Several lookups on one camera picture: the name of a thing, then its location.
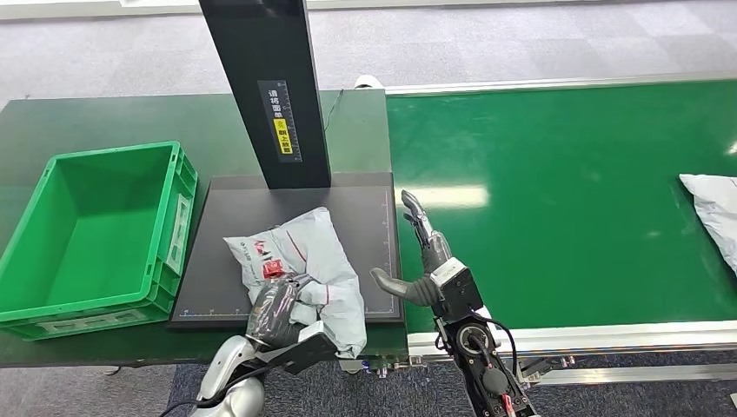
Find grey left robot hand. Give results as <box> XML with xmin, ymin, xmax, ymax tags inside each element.
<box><xmin>246</xmin><ymin>273</ymin><xmax>316</xmax><ymax>350</ymax></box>

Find grey printed poly mailer package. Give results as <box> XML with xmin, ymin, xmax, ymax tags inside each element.
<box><xmin>222</xmin><ymin>207</ymin><xmax>369</xmax><ymax>360</ymax></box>

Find black weighing platform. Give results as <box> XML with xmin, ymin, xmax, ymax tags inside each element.
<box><xmin>168</xmin><ymin>171</ymin><xmax>404</xmax><ymax>330</ymax></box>

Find plain grey poly mailer package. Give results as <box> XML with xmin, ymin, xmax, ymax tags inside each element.
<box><xmin>679</xmin><ymin>173</ymin><xmax>737</xmax><ymax>277</ymax></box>

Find green plastic crate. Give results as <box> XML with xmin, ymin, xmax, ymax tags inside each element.
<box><xmin>0</xmin><ymin>141</ymin><xmax>199</xmax><ymax>341</ymax></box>

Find black scanner column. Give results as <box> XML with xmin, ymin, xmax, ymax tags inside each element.
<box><xmin>198</xmin><ymin>0</ymin><xmax>333</xmax><ymax>190</ymax></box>

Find green conveyor belt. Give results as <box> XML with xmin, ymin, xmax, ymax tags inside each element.
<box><xmin>385</xmin><ymin>80</ymin><xmax>737</xmax><ymax>334</ymax></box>

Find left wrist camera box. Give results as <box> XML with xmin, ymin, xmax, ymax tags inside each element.
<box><xmin>259</xmin><ymin>321</ymin><xmax>339</xmax><ymax>376</ymax></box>

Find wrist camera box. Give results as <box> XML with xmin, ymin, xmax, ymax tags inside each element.
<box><xmin>259</xmin><ymin>321</ymin><xmax>339</xmax><ymax>376</ymax></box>
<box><xmin>428</xmin><ymin>257</ymin><xmax>485</xmax><ymax>322</ymax></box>

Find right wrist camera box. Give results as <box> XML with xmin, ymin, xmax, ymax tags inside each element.
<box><xmin>428</xmin><ymin>257</ymin><xmax>485</xmax><ymax>322</ymax></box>

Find thin black cable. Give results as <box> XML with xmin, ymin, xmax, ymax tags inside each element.
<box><xmin>323</xmin><ymin>89</ymin><xmax>345</xmax><ymax>132</ymax></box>

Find aluminium conveyor frame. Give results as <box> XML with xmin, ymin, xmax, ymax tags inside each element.
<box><xmin>384</xmin><ymin>69</ymin><xmax>737</xmax><ymax>387</ymax></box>

